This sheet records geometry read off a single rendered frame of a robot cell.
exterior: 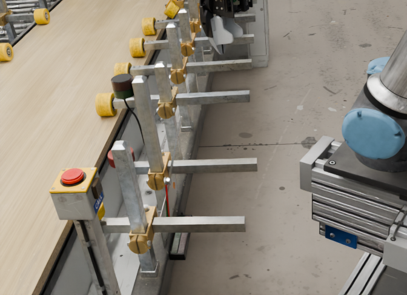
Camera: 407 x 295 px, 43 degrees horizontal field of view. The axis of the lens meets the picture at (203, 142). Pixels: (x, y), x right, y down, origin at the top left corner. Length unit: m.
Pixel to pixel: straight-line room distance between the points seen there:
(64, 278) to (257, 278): 1.13
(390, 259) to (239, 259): 1.33
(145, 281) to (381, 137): 0.77
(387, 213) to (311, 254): 1.21
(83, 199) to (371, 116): 0.54
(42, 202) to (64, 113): 0.51
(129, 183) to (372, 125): 0.59
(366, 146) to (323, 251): 1.49
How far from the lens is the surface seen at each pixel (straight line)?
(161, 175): 1.53
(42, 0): 3.48
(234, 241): 2.53
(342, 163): 1.22
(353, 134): 1.02
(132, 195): 1.28
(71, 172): 0.96
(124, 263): 1.64
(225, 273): 2.39
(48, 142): 1.76
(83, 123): 1.81
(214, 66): 1.93
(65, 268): 1.44
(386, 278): 2.10
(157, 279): 1.45
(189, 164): 1.56
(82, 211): 0.96
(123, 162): 1.22
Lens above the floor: 1.75
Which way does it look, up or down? 33 degrees down
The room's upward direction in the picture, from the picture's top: 8 degrees counter-clockwise
